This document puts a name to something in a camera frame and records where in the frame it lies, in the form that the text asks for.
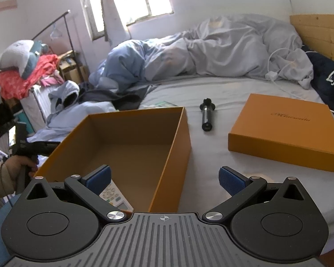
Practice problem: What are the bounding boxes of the white remote control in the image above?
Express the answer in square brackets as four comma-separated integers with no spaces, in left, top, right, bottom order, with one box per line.
[99,180,134,212]

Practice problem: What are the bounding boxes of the person left hand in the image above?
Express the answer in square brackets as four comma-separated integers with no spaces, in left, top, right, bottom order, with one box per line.
[4,156,39,183]

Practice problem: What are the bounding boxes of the white radiator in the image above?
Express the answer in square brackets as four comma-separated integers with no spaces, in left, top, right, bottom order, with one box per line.
[20,84,57,132]

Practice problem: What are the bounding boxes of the grey hooded jacket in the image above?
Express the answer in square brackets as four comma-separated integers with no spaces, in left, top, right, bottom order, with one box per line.
[28,81,116,142]

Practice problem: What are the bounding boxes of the red clothes pile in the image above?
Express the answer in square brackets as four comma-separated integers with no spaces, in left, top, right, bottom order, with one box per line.
[0,54,62,100]

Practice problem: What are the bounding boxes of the open orange cardboard box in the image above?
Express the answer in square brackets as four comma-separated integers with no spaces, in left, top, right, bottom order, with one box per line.
[37,107,191,213]

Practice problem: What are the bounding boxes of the orange box lid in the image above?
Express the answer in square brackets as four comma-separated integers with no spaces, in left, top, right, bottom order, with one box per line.
[228,93,334,172]

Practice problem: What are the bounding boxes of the cardboard boxes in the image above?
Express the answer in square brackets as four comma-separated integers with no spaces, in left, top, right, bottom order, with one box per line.
[57,50,89,84]

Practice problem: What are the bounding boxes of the plush toy pillow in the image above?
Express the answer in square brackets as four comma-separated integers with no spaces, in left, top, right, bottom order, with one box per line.
[0,40,49,80]

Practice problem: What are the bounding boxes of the black clothing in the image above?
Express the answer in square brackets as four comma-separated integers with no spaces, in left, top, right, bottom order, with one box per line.
[77,82,153,111]

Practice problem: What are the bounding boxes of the green white tissue packet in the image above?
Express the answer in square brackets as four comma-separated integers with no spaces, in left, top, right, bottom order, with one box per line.
[140,101,178,109]

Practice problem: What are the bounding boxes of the black clothes rack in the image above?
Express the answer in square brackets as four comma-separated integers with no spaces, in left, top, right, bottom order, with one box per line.
[32,9,88,83]

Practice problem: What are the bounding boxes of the navy printed pillow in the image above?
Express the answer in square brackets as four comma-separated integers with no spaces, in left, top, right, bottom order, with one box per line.
[302,45,334,111]

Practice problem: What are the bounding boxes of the white hanging curtain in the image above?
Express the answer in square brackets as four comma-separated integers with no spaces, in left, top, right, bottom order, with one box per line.
[101,0,131,48]

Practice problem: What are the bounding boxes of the grey blue duvet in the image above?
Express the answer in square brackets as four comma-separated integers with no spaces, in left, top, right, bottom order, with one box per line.
[88,14,302,92]

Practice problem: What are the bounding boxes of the wooden headboard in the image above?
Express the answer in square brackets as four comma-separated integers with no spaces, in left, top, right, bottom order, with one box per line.
[290,14,334,61]

